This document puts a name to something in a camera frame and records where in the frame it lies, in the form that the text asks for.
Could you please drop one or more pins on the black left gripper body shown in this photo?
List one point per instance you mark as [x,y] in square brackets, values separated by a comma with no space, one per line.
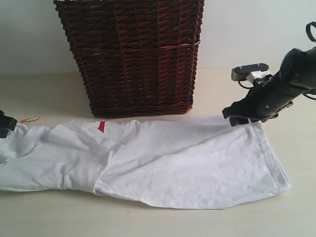
[3,131]

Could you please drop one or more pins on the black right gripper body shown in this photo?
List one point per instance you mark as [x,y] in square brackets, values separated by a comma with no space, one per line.
[266,99]

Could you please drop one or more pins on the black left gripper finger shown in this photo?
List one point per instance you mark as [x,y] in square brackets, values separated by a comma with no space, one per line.
[9,123]

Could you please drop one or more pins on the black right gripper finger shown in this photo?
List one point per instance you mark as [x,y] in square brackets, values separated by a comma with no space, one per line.
[237,113]
[240,73]

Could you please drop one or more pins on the white t-shirt red lettering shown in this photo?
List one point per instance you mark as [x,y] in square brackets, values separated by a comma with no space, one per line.
[202,163]

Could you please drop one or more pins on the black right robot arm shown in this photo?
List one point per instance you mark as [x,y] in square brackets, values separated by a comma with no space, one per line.
[297,69]

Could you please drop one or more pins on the dark red wicker basket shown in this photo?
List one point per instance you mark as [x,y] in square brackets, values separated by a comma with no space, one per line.
[135,57]

